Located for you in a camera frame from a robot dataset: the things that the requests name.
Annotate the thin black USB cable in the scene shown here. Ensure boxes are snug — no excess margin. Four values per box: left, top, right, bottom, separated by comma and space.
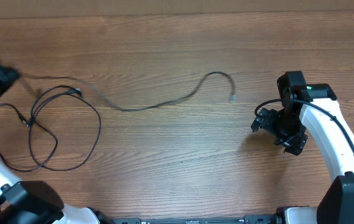
0, 85, 102, 173

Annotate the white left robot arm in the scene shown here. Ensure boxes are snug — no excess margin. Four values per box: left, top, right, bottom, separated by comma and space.
0, 64, 113, 223

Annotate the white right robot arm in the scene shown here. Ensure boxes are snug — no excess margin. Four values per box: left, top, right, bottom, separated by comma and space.
251, 84, 354, 223

